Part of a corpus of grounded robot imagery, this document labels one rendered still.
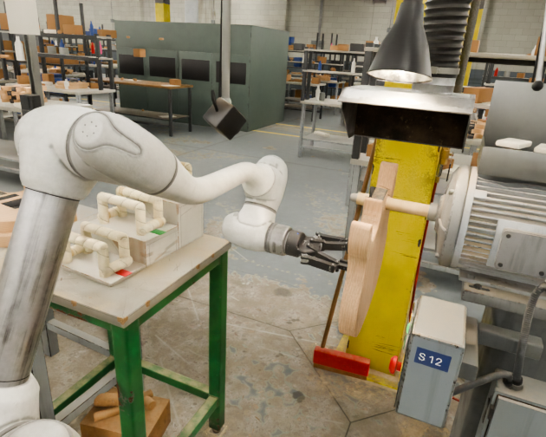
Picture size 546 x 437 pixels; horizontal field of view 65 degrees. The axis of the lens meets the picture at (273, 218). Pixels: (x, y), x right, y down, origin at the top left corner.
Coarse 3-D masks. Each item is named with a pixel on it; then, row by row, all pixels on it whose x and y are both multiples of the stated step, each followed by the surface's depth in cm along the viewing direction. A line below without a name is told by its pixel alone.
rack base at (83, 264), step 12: (96, 252) 143; (108, 252) 143; (72, 264) 134; (84, 264) 135; (96, 264) 135; (132, 264) 136; (144, 264) 137; (84, 276) 130; (96, 276) 129; (120, 276) 130
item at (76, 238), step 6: (72, 234) 130; (78, 234) 130; (72, 240) 129; (78, 240) 128; (84, 240) 127; (90, 240) 126; (96, 240) 126; (84, 246) 128; (90, 246) 126; (96, 246) 125; (102, 246) 125
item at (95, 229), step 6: (84, 222) 139; (84, 228) 138; (90, 228) 136; (96, 228) 136; (102, 228) 135; (108, 228) 135; (96, 234) 136; (102, 234) 134; (108, 234) 133; (114, 234) 132; (120, 234) 132; (126, 234) 132; (114, 240) 133
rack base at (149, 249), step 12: (132, 216) 153; (120, 228) 143; (132, 228) 143; (168, 228) 145; (108, 240) 142; (132, 240) 137; (144, 240) 135; (156, 240) 139; (168, 240) 145; (132, 252) 139; (144, 252) 136; (156, 252) 141; (168, 252) 146
